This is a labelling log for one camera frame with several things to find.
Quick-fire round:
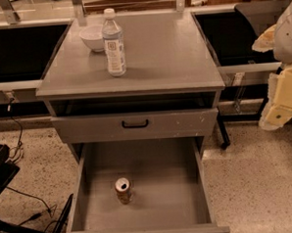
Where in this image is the grey top drawer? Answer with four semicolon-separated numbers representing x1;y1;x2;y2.
51;108;218;144

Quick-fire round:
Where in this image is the black equipment base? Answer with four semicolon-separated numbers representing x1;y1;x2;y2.
0;145;73;233

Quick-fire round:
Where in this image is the open grey middle drawer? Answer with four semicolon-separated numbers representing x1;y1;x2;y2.
66;138;229;233

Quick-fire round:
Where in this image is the black drawer handle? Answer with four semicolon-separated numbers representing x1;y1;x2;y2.
121;119;149;129

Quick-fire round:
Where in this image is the grey drawer cabinet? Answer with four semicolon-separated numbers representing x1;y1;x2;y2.
36;11;224;159

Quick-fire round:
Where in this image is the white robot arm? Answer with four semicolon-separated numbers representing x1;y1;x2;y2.
251;1;292;131

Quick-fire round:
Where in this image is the clear plastic water bottle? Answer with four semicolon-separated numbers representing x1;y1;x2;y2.
102;9;126;77

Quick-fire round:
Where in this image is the black floor cable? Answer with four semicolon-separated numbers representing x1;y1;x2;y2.
4;97;25;163

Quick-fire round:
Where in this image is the orange soda can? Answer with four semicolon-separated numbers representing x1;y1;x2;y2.
115;177;131;204

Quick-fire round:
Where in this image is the white ceramic bowl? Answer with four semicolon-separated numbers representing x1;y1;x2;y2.
79;24;104;52

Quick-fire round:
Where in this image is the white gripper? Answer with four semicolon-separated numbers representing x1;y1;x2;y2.
251;24;292;131

